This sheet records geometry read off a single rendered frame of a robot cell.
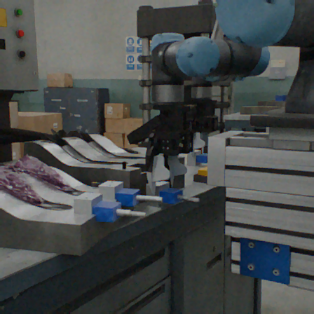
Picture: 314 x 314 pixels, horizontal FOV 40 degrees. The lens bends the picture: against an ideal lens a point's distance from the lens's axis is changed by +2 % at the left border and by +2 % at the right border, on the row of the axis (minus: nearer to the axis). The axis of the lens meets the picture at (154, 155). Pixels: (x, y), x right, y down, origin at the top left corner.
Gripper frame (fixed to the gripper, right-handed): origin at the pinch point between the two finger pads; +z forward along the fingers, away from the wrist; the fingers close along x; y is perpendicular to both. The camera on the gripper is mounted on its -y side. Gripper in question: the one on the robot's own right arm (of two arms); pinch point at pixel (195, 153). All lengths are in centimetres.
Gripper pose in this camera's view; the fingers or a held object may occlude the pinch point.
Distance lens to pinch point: 158.0
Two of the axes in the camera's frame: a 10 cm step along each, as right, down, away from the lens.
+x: 5.0, -1.3, 8.6
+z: 0.0, 9.9, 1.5
